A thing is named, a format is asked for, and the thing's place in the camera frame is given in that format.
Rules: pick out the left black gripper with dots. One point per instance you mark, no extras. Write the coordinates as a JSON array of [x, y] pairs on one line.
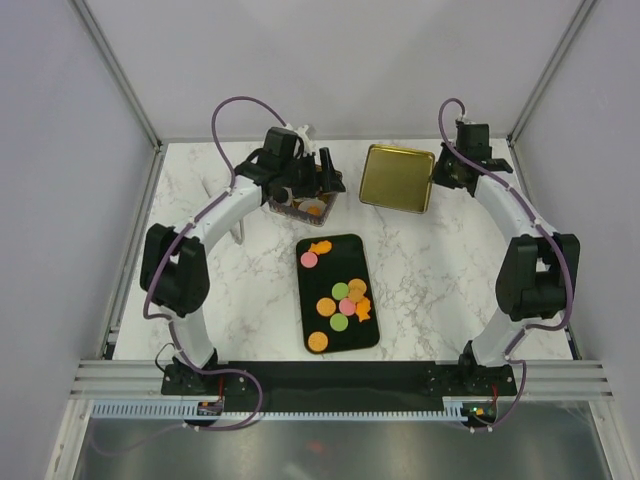
[[317, 181]]

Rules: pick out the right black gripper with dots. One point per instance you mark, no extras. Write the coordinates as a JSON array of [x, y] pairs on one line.
[[438, 175]]

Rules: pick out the square cookie tin box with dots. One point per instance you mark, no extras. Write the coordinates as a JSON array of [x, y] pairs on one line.
[[310, 205]]

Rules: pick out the gold tin lid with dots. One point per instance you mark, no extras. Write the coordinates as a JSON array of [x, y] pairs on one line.
[[397, 178]]

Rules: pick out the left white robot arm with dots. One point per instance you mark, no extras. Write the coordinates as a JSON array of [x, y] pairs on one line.
[[174, 272]]

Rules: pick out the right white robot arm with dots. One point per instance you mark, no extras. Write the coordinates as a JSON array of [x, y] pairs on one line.
[[537, 277]]

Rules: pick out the orange fish cookie upper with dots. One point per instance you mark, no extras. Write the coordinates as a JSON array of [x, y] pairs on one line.
[[321, 247]]

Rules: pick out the orange fish cookie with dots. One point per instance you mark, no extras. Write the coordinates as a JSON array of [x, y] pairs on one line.
[[321, 247], [362, 309]]

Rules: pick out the pink round cookie upper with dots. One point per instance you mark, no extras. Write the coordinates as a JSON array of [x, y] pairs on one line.
[[308, 259]]

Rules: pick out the pink round cookie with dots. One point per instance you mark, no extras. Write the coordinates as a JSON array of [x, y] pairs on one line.
[[347, 307], [308, 259]]

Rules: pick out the dotted tan cookie upper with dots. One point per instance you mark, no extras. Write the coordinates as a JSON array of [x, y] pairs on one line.
[[357, 284]]

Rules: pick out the dotted tan cookie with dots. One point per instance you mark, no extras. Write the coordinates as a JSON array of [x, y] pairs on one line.
[[326, 307], [357, 284]]

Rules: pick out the green round cookie upper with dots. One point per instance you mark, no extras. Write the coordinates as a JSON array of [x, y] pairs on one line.
[[340, 290]]

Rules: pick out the green round cookie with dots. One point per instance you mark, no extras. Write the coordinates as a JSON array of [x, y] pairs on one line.
[[340, 290], [339, 322]]

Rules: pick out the tan leaf cookie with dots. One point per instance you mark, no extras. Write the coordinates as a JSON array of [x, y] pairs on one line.
[[356, 295]]

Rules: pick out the dotted tan cookie middle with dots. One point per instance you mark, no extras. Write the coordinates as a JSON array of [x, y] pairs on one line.
[[326, 307]]

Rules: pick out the pink round cookie lower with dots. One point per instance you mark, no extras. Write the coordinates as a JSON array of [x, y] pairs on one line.
[[347, 307]]

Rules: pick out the orange fish cookie lower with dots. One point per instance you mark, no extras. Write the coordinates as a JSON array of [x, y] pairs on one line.
[[362, 309]]

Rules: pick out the black rectangular tray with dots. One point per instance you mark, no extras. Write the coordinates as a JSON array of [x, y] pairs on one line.
[[336, 300]]

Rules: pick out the green round cookie lower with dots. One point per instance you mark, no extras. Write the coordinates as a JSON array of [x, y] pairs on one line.
[[339, 322]]

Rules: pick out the dotted orange cookie bottom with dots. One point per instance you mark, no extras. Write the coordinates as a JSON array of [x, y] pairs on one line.
[[317, 342]]

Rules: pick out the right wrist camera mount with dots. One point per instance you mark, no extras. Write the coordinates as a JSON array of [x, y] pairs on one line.
[[463, 119]]

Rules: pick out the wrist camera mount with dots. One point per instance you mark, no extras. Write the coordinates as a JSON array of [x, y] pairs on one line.
[[305, 133], [463, 119]]

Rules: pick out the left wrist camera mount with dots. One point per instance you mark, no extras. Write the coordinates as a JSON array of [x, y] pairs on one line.
[[305, 133]]

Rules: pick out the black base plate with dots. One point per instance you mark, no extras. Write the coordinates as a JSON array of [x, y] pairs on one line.
[[338, 385]]

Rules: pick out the grey slotted cable duct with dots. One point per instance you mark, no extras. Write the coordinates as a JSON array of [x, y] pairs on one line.
[[194, 410]]

